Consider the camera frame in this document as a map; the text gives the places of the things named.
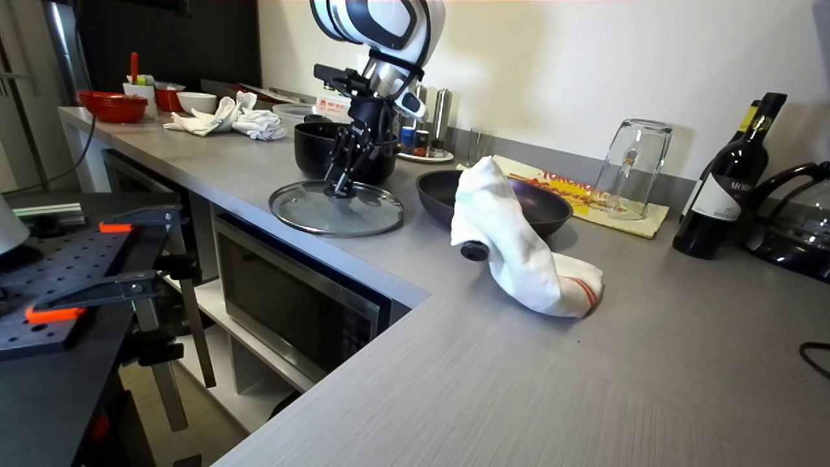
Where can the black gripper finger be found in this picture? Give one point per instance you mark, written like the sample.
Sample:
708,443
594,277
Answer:
366,158
339,163

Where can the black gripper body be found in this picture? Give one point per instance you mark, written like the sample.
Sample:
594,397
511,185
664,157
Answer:
372,113

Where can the glass pot lid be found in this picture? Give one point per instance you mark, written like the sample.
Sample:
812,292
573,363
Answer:
300,210

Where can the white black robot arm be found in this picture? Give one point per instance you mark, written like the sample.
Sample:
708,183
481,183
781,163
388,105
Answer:
384,26

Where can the black cooking pot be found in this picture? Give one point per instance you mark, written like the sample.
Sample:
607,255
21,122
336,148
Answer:
311,148

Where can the black glass coffee pot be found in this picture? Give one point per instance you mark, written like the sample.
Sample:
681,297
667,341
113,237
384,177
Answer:
793,224

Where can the blue cup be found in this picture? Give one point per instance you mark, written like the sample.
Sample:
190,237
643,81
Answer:
411,139

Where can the small white plate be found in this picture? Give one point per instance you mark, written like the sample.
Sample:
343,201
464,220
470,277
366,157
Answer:
431,157

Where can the steel shaker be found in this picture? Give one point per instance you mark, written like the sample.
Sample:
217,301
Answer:
441,113

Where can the black frying pan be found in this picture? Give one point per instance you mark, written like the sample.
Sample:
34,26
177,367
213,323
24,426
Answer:
441,196

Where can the crumpled white cloth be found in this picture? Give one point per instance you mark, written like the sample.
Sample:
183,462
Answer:
225,118

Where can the built-in microwave oven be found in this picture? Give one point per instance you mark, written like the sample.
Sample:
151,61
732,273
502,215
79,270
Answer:
295,301

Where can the white bowl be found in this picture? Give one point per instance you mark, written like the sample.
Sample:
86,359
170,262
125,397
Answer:
199,101

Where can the white towel with red stripes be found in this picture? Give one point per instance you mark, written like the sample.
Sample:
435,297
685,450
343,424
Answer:
519,249

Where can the small red bowl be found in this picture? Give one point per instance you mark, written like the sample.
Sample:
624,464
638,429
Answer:
170,96

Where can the yellow orange packet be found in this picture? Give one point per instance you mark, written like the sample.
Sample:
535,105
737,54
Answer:
560,188

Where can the white utensil cup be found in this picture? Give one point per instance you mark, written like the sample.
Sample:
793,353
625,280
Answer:
139,94

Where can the orange clamp pad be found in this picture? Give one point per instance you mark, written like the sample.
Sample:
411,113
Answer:
114,228

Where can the large red bowl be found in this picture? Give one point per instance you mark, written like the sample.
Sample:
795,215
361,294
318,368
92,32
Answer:
113,107

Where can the clear glass jar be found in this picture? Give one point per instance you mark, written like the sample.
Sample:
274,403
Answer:
636,163

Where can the light wooden cutting board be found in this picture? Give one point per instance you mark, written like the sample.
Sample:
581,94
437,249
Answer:
636,220

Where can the steel refrigerator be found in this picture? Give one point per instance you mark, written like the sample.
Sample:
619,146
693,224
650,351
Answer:
66,41

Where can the black perforated workbench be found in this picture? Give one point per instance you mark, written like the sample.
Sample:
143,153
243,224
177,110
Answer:
52,380

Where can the dark wine bottle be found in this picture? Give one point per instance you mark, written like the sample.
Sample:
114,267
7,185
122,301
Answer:
726,185

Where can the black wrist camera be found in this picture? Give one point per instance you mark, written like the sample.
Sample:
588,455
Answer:
340,79

